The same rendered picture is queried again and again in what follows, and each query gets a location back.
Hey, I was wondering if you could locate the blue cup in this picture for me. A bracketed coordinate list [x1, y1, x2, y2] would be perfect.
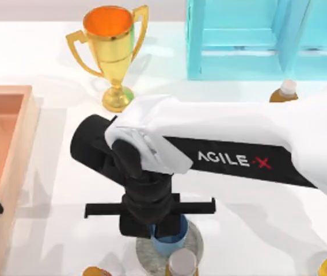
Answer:
[149, 214, 189, 257]

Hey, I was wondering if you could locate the grey round coaster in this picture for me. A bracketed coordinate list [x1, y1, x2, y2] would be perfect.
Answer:
[135, 220, 205, 276]

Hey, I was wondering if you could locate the brown bottle with grey cap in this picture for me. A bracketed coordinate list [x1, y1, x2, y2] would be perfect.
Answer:
[167, 248, 199, 276]

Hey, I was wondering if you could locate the orange round object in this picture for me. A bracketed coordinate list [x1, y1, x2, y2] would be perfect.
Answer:
[81, 266, 110, 276]

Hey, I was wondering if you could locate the gold trophy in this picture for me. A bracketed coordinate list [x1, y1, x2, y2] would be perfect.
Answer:
[65, 4, 150, 113]

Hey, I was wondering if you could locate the salmon shallow box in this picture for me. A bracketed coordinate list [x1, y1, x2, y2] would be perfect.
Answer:
[0, 85, 42, 276]

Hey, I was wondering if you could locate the light blue rack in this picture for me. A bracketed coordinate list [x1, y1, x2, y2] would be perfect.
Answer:
[184, 0, 327, 82]

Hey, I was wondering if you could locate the brown bottle with white cap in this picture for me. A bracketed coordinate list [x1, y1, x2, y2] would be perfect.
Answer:
[268, 79, 299, 104]

